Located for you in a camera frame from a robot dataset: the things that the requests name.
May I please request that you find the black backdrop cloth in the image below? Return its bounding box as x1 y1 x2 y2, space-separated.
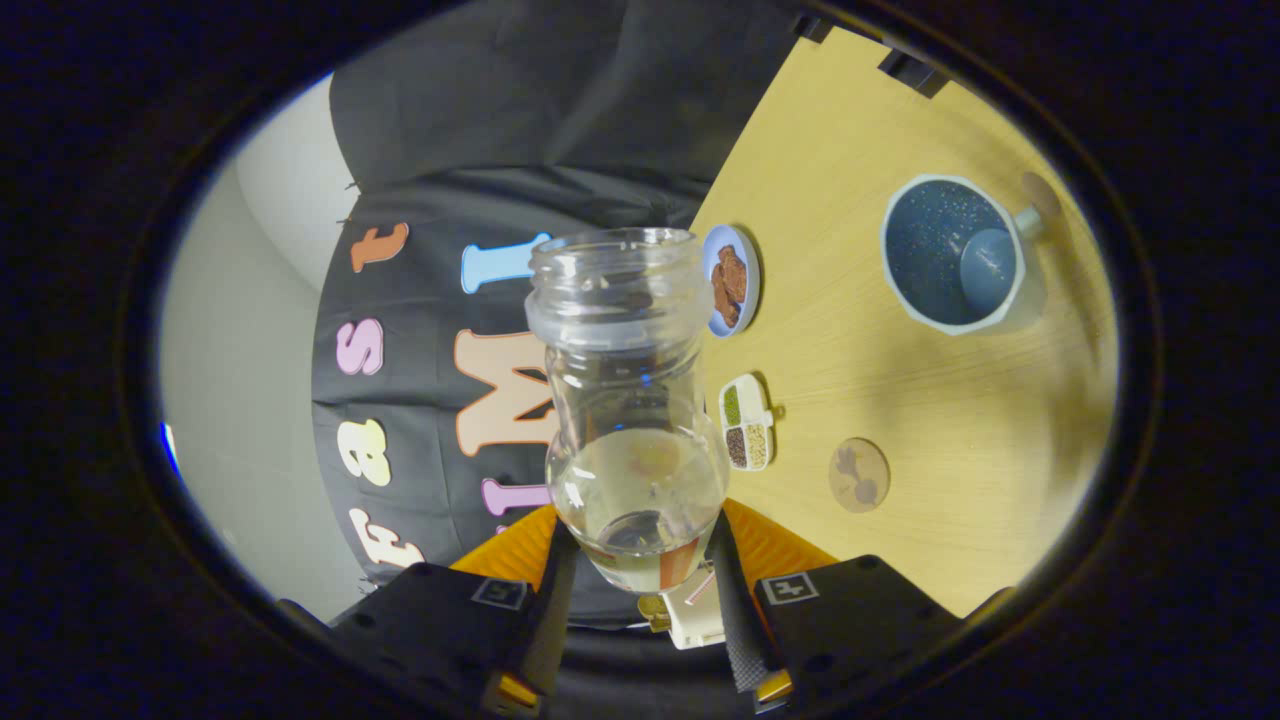
310 0 801 701

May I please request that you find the white toaster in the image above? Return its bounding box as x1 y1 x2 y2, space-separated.
660 588 726 651

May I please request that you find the clear glass juice bottle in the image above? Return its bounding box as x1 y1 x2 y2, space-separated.
525 227 731 595

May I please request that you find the blue speckled cup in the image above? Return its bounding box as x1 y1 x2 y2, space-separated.
880 174 1049 336

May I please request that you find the white divided grain dish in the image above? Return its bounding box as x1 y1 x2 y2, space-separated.
718 373 776 473

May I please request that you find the light blue plate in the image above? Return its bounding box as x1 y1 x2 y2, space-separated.
701 223 761 338

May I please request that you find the plain brown round pad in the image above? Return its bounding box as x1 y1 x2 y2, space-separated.
1020 172 1064 219

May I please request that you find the brown cookie piece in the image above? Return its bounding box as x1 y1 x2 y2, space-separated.
715 245 748 306
710 265 741 329

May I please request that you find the wooden table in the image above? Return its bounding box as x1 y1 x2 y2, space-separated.
690 25 1121 618

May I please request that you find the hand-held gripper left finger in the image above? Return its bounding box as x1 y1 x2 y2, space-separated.
278 503 581 719

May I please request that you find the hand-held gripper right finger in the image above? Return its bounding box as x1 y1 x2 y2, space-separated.
708 497 1011 716

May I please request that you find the round printed wooden coaster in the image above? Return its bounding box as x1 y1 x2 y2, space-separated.
828 437 891 514

